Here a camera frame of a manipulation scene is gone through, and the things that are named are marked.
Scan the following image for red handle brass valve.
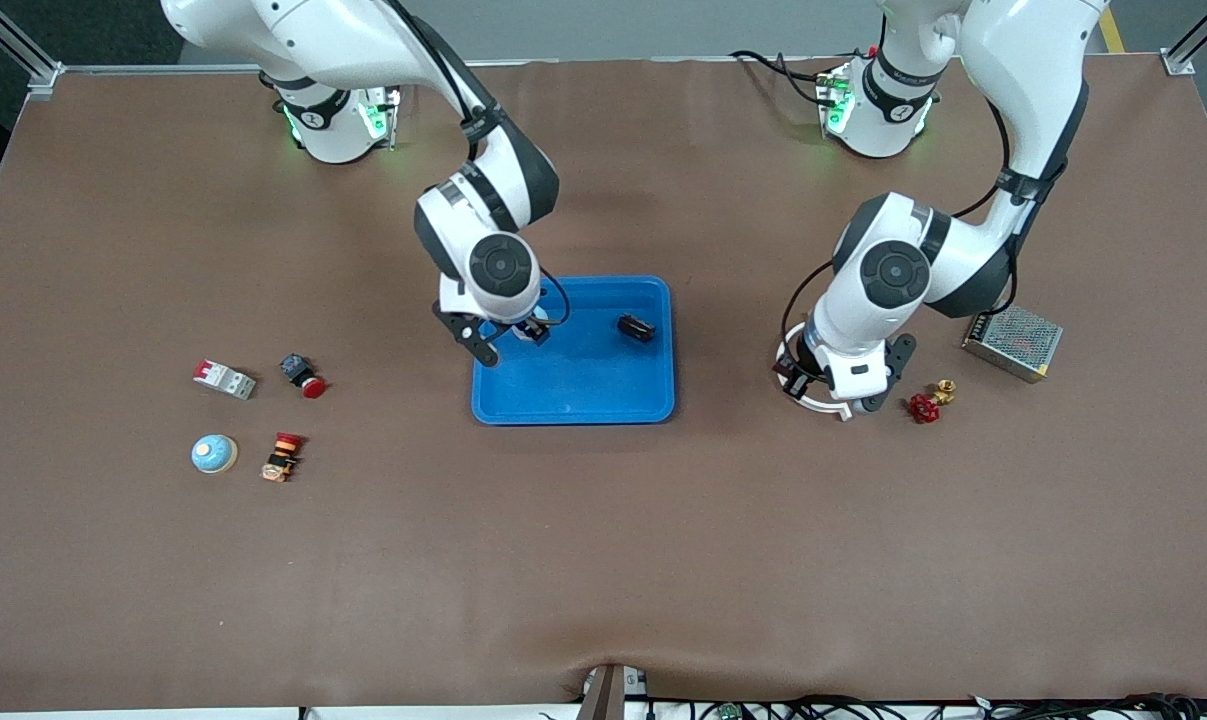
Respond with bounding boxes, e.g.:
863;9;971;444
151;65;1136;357
908;378;958;425

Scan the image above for aluminium table edge rail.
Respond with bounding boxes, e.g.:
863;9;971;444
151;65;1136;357
61;56;1164;75

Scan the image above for metal mesh power supply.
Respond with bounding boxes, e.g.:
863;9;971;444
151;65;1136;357
961;305;1065;384

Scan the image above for black left base cable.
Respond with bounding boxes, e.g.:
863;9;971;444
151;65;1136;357
731;48;844;109

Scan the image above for blue plastic tray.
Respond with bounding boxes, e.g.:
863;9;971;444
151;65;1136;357
471;276;676;426

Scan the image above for red orange emergency stop switch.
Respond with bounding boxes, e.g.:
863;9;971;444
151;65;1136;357
260;432;307;483

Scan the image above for white curved plastic bracket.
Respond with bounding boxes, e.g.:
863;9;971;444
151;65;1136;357
774;320;853;422

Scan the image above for red push button switch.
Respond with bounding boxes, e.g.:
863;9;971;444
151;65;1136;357
279;353;328;400

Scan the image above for white red circuit breaker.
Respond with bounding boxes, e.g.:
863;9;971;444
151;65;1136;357
192;359;258;401

